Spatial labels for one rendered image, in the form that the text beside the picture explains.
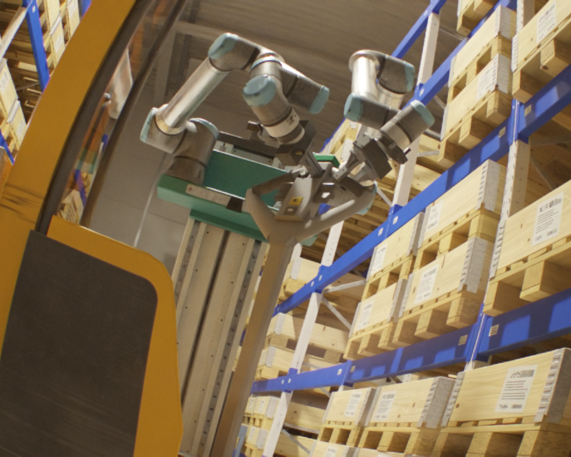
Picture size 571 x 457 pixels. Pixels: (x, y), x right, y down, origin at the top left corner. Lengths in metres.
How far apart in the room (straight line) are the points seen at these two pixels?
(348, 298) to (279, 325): 0.72
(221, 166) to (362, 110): 1.08
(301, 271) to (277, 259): 5.45
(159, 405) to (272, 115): 0.88
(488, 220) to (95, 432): 1.92
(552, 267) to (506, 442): 0.58
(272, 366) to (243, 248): 4.20
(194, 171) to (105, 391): 1.67
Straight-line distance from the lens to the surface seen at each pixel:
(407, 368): 3.42
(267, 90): 2.01
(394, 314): 3.71
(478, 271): 2.90
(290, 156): 2.11
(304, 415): 6.56
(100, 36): 1.87
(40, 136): 1.77
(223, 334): 3.16
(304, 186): 2.23
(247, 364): 2.08
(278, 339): 7.43
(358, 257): 5.26
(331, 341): 7.52
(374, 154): 2.20
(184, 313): 3.21
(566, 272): 2.29
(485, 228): 2.96
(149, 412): 1.58
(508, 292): 2.58
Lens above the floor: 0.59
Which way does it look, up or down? 16 degrees up
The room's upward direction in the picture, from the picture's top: 16 degrees clockwise
